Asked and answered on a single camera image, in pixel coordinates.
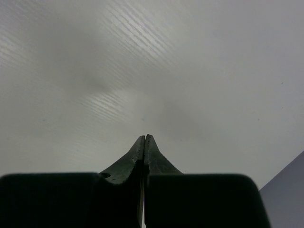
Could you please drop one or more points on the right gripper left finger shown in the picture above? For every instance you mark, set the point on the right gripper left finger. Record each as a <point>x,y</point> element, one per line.
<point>120,190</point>

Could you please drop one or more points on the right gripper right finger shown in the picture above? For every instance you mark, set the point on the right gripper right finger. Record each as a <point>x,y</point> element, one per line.
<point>155,163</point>

